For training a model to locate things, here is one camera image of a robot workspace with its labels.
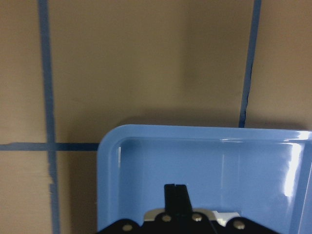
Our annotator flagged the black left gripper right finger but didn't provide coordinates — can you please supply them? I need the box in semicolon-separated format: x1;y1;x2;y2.
175;185;193;216

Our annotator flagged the blue plastic tray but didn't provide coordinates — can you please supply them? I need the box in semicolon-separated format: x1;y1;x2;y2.
97;125;312;234

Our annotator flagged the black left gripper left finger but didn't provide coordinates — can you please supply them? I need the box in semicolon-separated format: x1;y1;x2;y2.
164;184;176;216

